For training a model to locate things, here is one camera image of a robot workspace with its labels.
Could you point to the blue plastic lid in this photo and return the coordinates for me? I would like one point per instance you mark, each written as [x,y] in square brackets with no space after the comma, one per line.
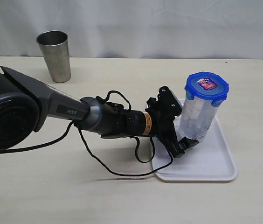
[207,86]

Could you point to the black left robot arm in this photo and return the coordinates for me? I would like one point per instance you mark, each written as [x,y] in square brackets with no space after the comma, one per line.
[25,103]

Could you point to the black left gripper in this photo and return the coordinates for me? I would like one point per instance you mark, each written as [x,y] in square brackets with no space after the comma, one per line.
[163,111]

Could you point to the white backdrop curtain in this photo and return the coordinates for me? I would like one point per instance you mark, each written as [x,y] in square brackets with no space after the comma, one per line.
[224,29]

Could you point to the white rectangular tray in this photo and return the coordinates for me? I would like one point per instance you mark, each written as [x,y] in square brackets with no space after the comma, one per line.
[209,161]

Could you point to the clear plastic tall container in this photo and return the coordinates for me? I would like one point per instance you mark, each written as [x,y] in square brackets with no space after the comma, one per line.
[196,117]

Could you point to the stainless steel cup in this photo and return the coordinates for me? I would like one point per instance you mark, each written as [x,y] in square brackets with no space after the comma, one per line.
[55,51]

